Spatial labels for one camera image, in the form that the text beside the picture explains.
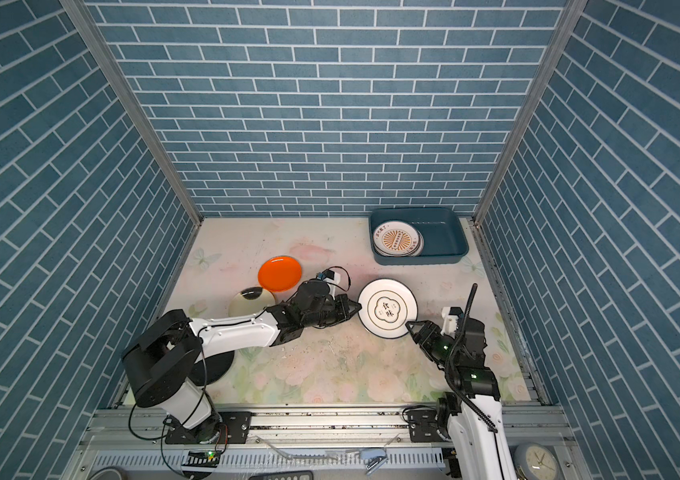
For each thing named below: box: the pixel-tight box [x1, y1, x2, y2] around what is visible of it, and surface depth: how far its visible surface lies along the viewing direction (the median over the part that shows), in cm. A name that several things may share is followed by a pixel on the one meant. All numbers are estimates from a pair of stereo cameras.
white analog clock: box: [514, 442, 560, 480], surface depth 68 cm
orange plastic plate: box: [258, 256, 303, 292], surface depth 106 cm
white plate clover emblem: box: [358, 278, 419, 340], surface depth 86 cm
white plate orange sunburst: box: [373, 220, 420, 255], surface depth 114 cm
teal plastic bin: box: [369, 207, 470, 265], surface depth 117 cm
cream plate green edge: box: [228, 286, 276, 317], surface depth 98 cm
